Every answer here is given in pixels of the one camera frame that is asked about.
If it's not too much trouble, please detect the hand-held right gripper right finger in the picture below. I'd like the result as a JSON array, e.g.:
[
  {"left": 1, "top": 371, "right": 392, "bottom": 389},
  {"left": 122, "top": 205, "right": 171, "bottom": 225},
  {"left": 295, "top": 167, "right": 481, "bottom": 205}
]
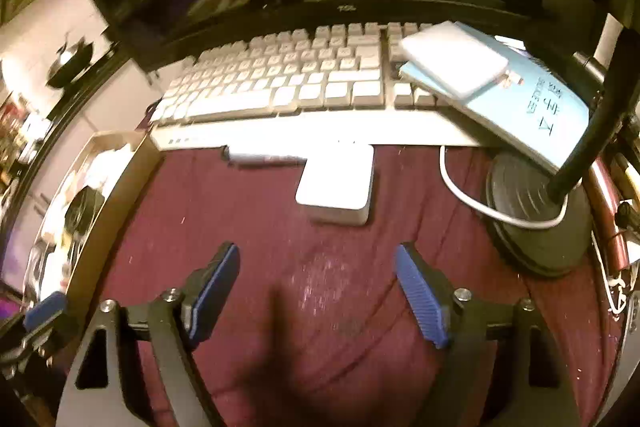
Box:
[{"left": 395, "top": 243, "right": 583, "bottom": 427}]

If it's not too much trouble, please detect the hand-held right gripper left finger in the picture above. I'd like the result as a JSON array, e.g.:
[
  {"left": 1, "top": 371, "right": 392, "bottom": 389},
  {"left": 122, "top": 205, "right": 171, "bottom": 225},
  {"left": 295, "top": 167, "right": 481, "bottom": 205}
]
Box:
[{"left": 55, "top": 242, "right": 242, "bottom": 427}]

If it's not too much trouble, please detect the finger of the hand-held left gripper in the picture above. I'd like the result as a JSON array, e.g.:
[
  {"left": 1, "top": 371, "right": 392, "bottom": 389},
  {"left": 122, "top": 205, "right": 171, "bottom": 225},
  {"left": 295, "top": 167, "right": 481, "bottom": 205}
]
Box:
[
  {"left": 0, "top": 291, "right": 70, "bottom": 344},
  {"left": 0, "top": 321, "right": 79, "bottom": 379}
]

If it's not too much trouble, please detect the black round case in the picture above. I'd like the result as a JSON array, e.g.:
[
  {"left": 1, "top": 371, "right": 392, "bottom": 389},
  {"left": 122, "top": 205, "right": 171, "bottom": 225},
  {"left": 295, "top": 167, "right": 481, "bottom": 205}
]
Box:
[{"left": 62, "top": 187, "right": 106, "bottom": 233}]

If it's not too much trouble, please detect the shallow cardboard box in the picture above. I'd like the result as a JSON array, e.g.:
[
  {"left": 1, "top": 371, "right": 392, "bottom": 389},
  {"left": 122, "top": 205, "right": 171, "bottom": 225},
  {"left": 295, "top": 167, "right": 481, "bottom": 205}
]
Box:
[{"left": 27, "top": 129, "right": 166, "bottom": 308}]

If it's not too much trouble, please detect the burgundy tablecloth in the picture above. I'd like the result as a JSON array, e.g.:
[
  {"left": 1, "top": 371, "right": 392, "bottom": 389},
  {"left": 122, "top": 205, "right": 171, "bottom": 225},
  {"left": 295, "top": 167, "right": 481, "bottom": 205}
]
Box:
[{"left": 97, "top": 142, "right": 626, "bottom": 427}]

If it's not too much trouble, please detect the white charger adapter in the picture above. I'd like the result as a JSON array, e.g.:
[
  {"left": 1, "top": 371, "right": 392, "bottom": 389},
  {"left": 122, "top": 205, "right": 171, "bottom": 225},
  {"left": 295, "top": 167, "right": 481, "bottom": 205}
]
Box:
[{"left": 295, "top": 143, "right": 376, "bottom": 227}]

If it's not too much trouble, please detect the silver tube black cap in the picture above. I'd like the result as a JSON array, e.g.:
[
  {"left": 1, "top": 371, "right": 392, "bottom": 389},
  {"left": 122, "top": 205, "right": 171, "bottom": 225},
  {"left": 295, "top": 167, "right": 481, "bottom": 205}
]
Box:
[{"left": 221, "top": 145, "right": 308, "bottom": 168}]

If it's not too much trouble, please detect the white keyboard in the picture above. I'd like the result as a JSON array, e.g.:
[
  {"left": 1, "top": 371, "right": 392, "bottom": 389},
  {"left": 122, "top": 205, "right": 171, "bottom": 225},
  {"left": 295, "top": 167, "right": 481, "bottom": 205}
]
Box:
[{"left": 147, "top": 22, "right": 506, "bottom": 152}]

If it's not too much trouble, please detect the light blue book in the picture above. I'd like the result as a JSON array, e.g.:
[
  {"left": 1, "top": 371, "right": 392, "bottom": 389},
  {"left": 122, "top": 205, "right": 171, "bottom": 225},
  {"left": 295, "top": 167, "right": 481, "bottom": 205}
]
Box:
[{"left": 397, "top": 34, "right": 591, "bottom": 175}]

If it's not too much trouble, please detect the white power bank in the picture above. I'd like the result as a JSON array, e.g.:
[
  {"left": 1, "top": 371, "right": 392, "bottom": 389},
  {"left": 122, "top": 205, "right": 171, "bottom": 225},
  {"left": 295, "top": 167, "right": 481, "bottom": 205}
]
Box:
[{"left": 400, "top": 21, "right": 511, "bottom": 104}]

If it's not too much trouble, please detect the black wok with lid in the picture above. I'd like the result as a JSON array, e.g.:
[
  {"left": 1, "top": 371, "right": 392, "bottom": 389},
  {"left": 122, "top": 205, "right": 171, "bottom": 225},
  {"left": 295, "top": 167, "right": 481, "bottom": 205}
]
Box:
[{"left": 46, "top": 38, "right": 96, "bottom": 88}]

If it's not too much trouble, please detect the ring light with black stand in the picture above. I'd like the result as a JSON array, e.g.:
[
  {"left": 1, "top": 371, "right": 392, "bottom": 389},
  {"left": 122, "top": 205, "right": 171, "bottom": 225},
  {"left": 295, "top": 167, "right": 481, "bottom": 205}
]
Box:
[{"left": 482, "top": 14, "right": 640, "bottom": 279}]

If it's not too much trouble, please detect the white cable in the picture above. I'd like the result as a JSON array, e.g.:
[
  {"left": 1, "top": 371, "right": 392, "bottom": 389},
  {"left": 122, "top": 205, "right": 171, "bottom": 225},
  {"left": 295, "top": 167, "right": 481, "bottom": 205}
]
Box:
[{"left": 439, "top": 145, "right": 571, "bottom": 228}]

